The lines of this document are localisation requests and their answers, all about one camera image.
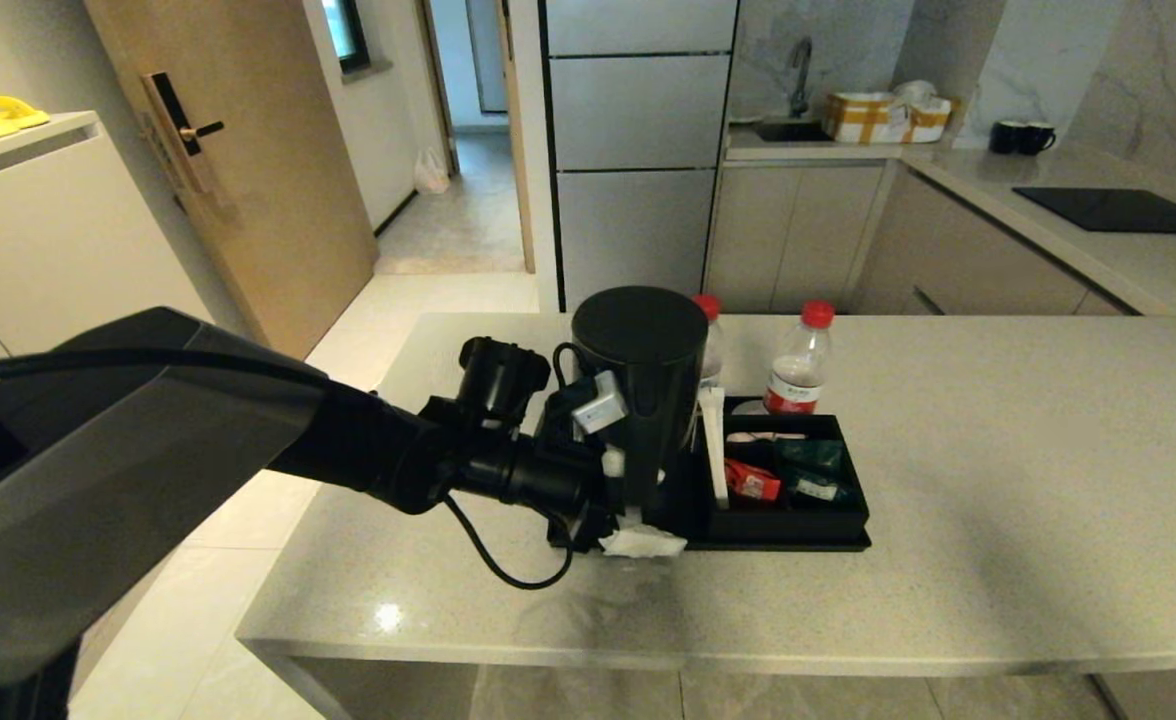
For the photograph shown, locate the black electric kettle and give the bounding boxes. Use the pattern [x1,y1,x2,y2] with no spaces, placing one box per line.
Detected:
[570,286,709,521]

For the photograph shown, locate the clear water bottle red cap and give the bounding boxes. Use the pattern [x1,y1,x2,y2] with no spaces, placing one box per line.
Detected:
[693,293,728,393]
[763,300,837,415]

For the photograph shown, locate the red sachet packet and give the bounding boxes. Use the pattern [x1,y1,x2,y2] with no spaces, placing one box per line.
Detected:
[725,455,781,500]

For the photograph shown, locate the dark green tea packet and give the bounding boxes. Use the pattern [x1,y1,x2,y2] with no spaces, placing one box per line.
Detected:
[783,467,846,500]
[776,438,844,473]

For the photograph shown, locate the silver left wrist module box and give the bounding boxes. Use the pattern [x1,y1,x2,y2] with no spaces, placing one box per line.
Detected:
[571,370,629,435]

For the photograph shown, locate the white long paper sachet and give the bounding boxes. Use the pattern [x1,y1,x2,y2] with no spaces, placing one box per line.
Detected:
[698,387,731,501]

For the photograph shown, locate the black rectangular serving tray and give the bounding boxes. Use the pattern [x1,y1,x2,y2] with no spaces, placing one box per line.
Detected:
[548,395,871,552]

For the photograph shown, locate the black compartment organizer box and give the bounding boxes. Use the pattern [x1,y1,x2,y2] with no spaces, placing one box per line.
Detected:
[705,411,869,536]

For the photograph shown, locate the silver refrigerator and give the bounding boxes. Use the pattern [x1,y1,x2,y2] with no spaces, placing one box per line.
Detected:
[538,0,739,314]

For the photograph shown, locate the beige kitchen base cabinets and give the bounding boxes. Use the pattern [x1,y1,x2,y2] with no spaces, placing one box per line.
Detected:
[705,158,1139,317]

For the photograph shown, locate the narrow wooden door leaf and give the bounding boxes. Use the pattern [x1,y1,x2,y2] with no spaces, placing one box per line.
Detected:
[496,0,537,274]

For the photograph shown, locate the dark kitchen sink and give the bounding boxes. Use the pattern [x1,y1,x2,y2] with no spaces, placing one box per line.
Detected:
[754,121,833,144]

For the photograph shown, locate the light wooden door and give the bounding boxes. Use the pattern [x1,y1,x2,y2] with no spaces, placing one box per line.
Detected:
[85,0,380,379]

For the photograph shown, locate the yellow white box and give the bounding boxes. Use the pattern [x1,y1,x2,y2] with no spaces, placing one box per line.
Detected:
[821,92,952,146]

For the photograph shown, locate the chrome kitchen faucet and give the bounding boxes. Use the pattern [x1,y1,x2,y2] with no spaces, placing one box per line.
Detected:
[788,38,814,120]

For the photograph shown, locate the dark framed window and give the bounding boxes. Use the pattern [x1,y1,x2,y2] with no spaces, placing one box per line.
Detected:
[323,0,371,74]

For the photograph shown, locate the black induction cooktop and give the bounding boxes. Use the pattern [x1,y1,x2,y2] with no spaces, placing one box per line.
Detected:
[1010,187,1176,237]

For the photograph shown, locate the black left wrist camera housing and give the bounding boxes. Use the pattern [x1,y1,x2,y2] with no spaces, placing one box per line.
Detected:
[456,336,552,426]

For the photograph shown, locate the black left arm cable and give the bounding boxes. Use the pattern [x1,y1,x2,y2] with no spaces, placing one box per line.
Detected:
[443,343,581,591]

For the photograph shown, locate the white plastic bag with handles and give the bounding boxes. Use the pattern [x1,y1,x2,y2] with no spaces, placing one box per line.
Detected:
[413,148,451,196]

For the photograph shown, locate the black door lock handle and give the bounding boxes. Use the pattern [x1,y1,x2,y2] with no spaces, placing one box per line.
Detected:
[141,71,227,194]

